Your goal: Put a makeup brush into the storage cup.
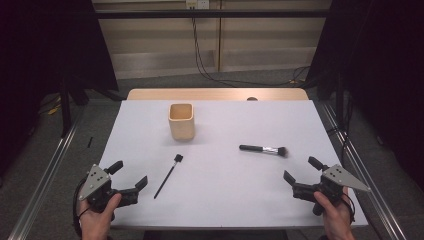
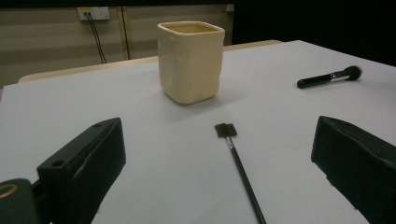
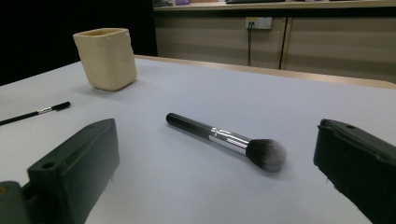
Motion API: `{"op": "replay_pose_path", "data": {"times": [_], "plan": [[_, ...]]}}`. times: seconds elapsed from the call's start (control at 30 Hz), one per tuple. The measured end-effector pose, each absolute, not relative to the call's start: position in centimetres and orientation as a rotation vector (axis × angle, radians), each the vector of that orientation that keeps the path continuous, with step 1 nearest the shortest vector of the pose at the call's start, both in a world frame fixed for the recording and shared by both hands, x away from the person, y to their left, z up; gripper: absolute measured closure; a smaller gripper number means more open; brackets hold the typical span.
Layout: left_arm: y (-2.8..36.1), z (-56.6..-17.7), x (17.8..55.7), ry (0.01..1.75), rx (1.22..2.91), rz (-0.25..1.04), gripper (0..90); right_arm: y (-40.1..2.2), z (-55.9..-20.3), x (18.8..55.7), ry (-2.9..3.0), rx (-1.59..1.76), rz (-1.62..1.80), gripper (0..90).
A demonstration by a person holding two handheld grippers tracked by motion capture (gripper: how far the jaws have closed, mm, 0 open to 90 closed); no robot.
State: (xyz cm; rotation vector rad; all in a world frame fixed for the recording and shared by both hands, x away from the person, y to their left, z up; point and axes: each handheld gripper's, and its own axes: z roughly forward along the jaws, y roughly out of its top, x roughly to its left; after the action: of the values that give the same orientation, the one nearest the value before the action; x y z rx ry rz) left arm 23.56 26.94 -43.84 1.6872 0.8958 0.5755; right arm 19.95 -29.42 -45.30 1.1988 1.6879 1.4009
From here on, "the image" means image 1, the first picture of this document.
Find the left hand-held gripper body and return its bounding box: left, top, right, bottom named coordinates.
left=78, top=163, right=140, bottom=214

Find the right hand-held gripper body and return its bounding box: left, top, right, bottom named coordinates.
left=291, top=163, right=372, bottom=217

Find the thin black brush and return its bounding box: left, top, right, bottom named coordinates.
left=153, top=153, right=184, bottom=200

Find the black makeup brush silver ferrule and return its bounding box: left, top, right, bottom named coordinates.
left=238, top=144, right=289, bottom=158

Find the beige square cup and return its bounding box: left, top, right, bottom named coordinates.
left=167, top=102, right=196, bottom=141

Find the person's right hand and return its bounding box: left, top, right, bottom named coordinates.
left=313, top=187, right=354, bottom=234

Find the person's left hand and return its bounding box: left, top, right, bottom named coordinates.
left=77, top=192, right=123, bottom=235

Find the black stand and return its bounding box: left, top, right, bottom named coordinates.
left=334, top=71, right=345, bottom=129
left=59, top=74, right=125, bottom=138

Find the white table cover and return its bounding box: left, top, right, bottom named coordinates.
left=98, top=99, right=369, bottom=231

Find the black curtain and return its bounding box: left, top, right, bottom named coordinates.
left=0, top=0, right=119, bottom=178
left=304, top=0, right=424, bottom=191

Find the black horizontal bar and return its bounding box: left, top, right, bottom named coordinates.
left=94, top=9, right=331, bottom=19

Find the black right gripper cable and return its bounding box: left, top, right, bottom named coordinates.
left=343, top=193, right=356, bottom=224

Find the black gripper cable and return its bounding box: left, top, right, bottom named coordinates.
left=72, top=177, right=88, bottom=238
left=343, top=193, right=356, bottom=224

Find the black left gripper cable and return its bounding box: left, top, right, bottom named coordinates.
left=72, top=177, right=88, bottom=238

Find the metal floor rail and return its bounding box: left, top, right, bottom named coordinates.
left=7, top=99, right=86, bottom=240
left=319, top=101, right=409, bottom=240

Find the yellow floor cable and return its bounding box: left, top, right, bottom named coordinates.
left=46, top=96, right=63, bottom=116

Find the black wall cable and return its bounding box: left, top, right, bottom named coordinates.
left=190, top=6, right=312, bottom=88

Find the white wall socket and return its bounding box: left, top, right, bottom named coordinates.
left=185, top=0, right=210, bottom=10

